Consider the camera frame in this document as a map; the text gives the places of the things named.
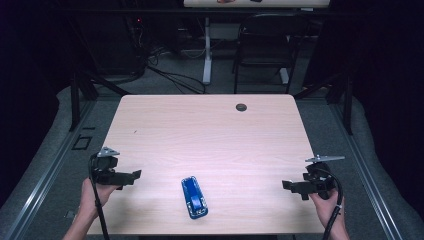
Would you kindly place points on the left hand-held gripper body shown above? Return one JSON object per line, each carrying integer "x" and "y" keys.
{"x": 106, "y": 173}

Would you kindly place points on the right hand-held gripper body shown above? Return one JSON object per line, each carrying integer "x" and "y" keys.
{"x": 316, "y": 183}

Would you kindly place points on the person's right hand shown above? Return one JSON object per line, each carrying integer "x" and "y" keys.
{"x": 328, "y": 208}

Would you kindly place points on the person's left hand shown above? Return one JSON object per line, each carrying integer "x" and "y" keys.
{"x": 90, "y": 200}

